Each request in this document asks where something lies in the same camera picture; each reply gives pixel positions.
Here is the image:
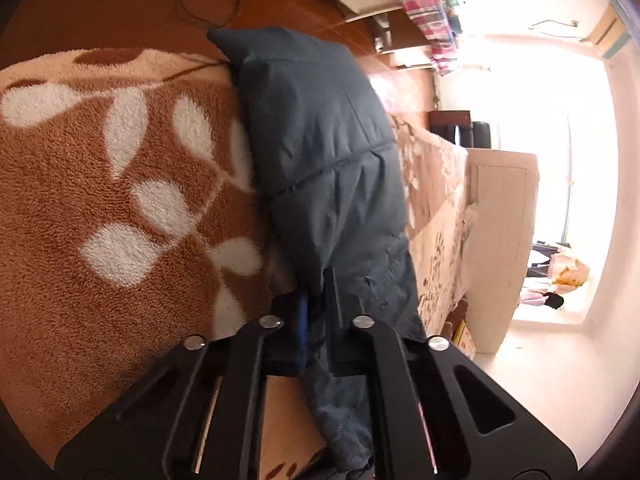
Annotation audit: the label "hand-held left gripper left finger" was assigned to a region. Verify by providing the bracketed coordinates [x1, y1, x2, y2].
[55, 292, 312, 480]

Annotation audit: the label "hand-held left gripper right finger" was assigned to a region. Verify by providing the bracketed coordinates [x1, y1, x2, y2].
[323, 266, 582, 480]

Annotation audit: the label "dark blue puffer jacket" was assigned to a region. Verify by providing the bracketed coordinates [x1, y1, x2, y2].
[206, 26, 428, 473]

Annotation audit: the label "cardboard box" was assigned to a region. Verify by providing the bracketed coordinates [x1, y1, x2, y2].
[441, 319, 477, 359]

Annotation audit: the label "black chair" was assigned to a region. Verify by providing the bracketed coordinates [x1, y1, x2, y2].
[429, 110, 494, 149]

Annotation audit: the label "plush toys on windowsill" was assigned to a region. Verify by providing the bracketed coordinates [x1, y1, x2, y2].
[520, 241, 592, 312]

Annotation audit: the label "brown fleece leaf blanket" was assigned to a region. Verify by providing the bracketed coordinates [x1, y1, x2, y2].
[0, 47, 301, 467]

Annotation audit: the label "pink plaid hanging cloth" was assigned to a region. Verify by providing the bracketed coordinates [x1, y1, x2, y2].
[390, 0, 463, 77]

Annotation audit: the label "wall air conditioner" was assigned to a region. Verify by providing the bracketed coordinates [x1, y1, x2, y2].
[581, 2, 632, 59]

